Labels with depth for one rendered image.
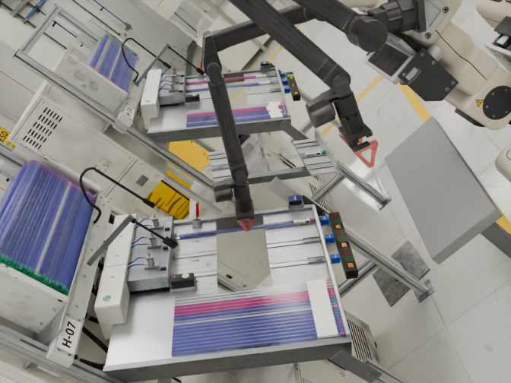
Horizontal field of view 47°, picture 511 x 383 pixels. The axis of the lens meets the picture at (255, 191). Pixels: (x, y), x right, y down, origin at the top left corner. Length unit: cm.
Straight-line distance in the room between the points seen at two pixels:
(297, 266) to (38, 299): 82
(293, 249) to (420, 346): 79
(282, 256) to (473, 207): 65
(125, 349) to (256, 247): 162
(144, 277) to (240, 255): 145
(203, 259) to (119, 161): 110
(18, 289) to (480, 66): 143
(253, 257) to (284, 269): 138
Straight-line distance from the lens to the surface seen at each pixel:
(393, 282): 284
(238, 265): 339
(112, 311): 187
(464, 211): 187
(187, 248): 213
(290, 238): 210
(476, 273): 257
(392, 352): 267
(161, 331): 185
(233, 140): 196
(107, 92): 297
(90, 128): 295
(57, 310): 178
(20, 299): 178
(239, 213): 208
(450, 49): 179
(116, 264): 201
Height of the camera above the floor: 181
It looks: 24 degrees down
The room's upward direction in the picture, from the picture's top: 55 degrees counter-clockwise
